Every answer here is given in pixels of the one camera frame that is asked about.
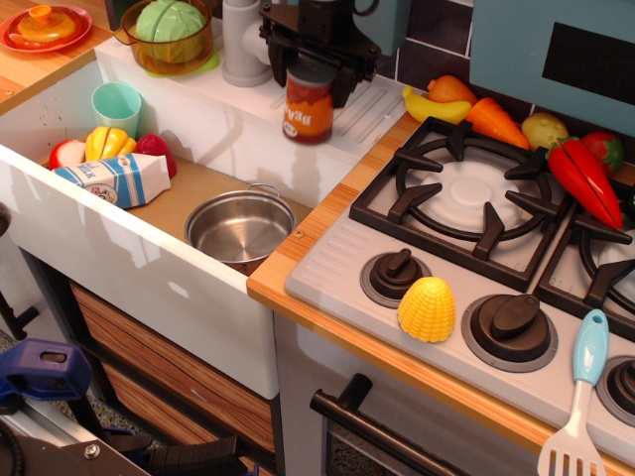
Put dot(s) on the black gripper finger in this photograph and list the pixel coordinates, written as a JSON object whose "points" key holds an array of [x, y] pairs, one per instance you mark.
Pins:
{"points": [[282, 52], [348, 76]]}

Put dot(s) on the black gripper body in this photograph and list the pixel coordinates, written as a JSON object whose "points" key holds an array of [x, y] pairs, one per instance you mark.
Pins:
{"points": [[326, 30]]}

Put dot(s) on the toy bean can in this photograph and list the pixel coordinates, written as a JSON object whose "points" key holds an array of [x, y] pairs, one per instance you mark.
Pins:
{"points": [[308, 114]]}

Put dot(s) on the orange transparent pot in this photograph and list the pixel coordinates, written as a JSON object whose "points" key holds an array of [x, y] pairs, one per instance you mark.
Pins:
{"points": [[171, 57]]}

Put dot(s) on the steel pot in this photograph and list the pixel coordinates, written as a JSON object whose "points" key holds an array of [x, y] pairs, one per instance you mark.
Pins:
{"points": [[241, 227]]}

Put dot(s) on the orange pot lid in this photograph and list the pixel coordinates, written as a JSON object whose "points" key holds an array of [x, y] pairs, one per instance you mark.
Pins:
{"points": [[45, 24]]}

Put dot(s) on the grey toy faucet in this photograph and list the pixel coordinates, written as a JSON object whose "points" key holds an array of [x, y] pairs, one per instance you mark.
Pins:
{"points": [[246, 61]]}

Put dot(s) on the green mat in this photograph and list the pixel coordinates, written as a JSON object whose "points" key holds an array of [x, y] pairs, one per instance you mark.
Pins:
{"points": [[210, 64]]}

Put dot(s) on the yellow toy banana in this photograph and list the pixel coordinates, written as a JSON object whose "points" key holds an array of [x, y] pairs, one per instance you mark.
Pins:
{"points": [[422, 108]]}

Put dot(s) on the orange toy carrot back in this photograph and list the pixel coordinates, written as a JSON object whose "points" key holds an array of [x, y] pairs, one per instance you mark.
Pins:
{"points": [[448, 88]]}

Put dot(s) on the orange toy carrot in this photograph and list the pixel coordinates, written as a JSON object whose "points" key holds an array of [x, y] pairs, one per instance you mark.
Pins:
{"points": [[448, 88], [488, 118]]}

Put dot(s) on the green toy cabbage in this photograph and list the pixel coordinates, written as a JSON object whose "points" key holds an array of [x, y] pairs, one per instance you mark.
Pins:
{"points": [[166, 21]]}

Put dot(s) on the orange toy carrot front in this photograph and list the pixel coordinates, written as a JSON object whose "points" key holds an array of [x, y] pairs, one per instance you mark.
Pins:
{"points": [[488, 118]]}

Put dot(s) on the red toy fruit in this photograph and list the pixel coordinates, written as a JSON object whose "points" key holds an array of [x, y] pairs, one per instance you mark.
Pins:
{"points": [[154, 145]]}

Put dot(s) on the mint green cup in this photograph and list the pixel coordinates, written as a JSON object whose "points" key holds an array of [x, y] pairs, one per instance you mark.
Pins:
{"points": [[117, 105]]}

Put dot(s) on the black left burner grate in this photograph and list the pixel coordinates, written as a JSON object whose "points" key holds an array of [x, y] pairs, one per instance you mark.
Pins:
{"points": [[471, 201]]}

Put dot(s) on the black burner grate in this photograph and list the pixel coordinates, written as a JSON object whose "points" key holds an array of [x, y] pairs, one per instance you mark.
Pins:
{"points": [[471, 201], [592, 267]]}

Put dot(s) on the white toy sink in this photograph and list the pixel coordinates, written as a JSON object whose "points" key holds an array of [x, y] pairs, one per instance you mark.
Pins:
{"points": [[139, 260]]}

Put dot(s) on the grey toy stove top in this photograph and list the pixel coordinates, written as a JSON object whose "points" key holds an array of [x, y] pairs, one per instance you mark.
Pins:
{"points": [[329, 278]]}

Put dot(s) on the toy milk carton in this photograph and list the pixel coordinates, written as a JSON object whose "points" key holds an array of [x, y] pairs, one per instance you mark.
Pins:
{"points": [[125, 181]]}

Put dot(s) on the black left stove knob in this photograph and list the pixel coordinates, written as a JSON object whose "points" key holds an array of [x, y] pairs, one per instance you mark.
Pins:
{"points": [[386, 278]]}

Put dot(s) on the black stove knob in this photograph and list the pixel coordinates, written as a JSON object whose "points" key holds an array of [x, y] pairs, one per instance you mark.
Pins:
{"points": [[510, 333], [615, 388], [386, 278]]}

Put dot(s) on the yellow toy pepper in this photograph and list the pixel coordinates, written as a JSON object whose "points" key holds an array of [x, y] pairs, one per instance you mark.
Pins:
{"points": [[106, 142]]}

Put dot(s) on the toy potato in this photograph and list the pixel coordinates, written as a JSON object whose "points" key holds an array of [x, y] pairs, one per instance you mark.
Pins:
{"points": [[543, 129]]}

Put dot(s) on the teal toy microwave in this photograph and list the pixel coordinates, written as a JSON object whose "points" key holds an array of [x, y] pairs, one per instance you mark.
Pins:
{"points": [[573, 57]]}

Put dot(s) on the red white toy apple half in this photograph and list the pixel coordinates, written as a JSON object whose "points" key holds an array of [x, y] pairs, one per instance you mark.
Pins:
{"points": [[67, 153]]}

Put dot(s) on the red toy chili pepper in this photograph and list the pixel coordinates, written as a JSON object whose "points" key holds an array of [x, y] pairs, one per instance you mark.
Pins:
{"points": [[575, 167]]}

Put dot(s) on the yellow toy corn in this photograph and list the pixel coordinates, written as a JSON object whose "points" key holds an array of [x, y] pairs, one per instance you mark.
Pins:
{"points": [[427, 310]]}

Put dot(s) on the red plate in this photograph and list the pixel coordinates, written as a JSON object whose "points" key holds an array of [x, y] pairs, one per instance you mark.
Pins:
{"points": [[12, 40]]}

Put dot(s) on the toy strawberry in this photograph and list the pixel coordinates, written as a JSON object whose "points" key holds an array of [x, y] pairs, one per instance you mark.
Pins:
{"points": [[607, 148]]}

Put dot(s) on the black middle stove knob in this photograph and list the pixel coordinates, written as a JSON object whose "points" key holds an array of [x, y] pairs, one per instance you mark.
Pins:
{"points": [[510, 333]]}

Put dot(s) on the black right burner grate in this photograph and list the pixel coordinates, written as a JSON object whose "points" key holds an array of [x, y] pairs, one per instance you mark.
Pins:
{"points": [[592, 267]]}

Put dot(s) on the blue white toy spatula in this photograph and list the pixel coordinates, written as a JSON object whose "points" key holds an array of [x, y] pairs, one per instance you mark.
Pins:
{"points": [[570, 451]]}

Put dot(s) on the blue clamp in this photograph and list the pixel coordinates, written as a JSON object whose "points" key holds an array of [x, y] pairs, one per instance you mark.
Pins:
{"points": [[44, 370]]}

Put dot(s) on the black right stove knob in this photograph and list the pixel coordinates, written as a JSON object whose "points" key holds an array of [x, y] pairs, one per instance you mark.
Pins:
{"points": [[615, 388]]}

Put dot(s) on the black oven door handle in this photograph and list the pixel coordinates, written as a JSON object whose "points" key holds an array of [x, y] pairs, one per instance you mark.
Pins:
{"points": [[344, 411]]}

